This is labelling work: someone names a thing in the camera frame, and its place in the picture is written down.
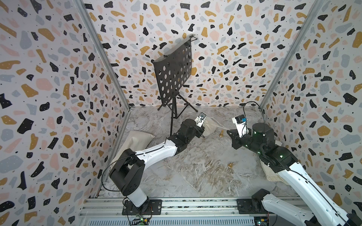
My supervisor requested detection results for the cream cloth bag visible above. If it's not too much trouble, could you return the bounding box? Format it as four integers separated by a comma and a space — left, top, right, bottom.
260, 141, 292, 186
202, 117, 218, 137
111, 131, 155, 162

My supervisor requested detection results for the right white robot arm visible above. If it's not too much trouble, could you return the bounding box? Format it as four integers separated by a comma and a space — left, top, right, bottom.
227, 122, 362, 226

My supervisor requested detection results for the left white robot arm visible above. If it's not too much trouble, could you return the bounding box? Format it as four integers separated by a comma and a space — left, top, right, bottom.
108, 115, 206, 212

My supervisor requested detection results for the black perforated music stand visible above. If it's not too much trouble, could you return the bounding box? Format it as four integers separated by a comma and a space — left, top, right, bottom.
153, 34, 198, 135

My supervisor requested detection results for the right green circuit board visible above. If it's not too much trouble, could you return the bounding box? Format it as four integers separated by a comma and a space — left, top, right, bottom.
254, 217, 270, 226

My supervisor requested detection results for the green circuit board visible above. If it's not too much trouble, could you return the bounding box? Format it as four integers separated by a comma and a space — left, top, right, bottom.
254, 217, 270, 226
128, 214, 152, 226

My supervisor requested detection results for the left green circuit board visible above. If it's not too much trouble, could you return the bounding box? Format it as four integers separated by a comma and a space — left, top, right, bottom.
128, 214, 152, 226

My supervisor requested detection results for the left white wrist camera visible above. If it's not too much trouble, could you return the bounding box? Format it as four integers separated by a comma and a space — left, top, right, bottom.
195, 112, 207, 128

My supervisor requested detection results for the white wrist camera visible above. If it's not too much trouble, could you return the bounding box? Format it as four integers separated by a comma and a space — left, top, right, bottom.
195, 112, 207, 128
232, 115, 249, 137

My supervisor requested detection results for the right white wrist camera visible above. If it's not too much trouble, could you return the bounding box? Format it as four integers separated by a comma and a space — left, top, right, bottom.
232, 115, 249, 137

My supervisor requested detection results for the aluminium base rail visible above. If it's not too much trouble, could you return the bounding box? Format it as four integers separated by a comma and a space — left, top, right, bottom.
79, 196, 312, 226

